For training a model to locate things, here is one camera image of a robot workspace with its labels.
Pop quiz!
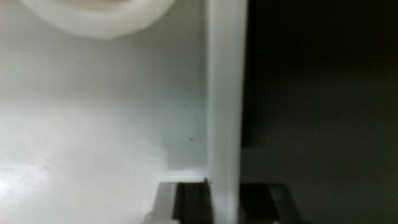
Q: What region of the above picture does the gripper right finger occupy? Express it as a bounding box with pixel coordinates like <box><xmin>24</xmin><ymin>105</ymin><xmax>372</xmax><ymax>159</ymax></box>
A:
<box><xmin>241</xmin><ymin>183</ymin><xmax>310</xmax><ymax>224</ymax></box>

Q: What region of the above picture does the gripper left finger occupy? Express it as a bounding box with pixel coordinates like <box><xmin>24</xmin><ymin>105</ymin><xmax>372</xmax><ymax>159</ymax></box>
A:
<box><xmin>152</xmin><ymin>180</ymin><xmax>212</xmax><ymax>224</ymax></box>

